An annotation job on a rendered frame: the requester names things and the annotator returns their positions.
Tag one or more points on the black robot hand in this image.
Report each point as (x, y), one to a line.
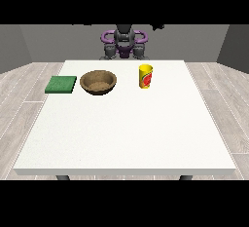
(158, 26)

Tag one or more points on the yellow cup with melon print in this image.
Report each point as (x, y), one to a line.
(145, 77)

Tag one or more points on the brown wooden bowl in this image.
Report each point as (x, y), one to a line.
(98, 82)

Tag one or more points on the green square pad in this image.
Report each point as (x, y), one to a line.
(61, 84)

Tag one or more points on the grey robot trunk purple rings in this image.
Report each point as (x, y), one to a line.
(124, 44)

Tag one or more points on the dark table leg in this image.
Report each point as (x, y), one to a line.
(63, 177)
(186, 177)

